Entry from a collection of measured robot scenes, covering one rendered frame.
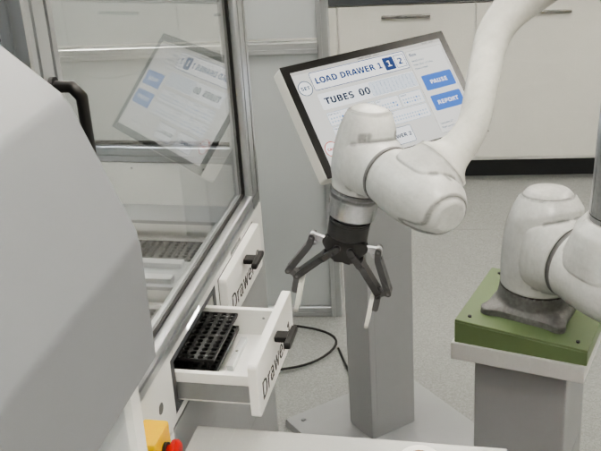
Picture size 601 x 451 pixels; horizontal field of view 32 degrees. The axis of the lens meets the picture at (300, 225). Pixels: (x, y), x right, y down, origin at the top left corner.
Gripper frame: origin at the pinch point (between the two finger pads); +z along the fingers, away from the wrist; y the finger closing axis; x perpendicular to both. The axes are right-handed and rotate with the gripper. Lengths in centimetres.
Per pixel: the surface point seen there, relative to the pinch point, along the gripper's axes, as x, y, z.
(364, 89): -86, 9, -15
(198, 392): 16.0, 20.1, 13.8
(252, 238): -36.3, 23.8, 8.1
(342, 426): -88, -3, 92
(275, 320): 1.3, 10.4, 4.3
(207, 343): 6.2, 22.0, 9.6
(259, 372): 15.7, 9.6, 6.5
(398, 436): -85, -20, 89
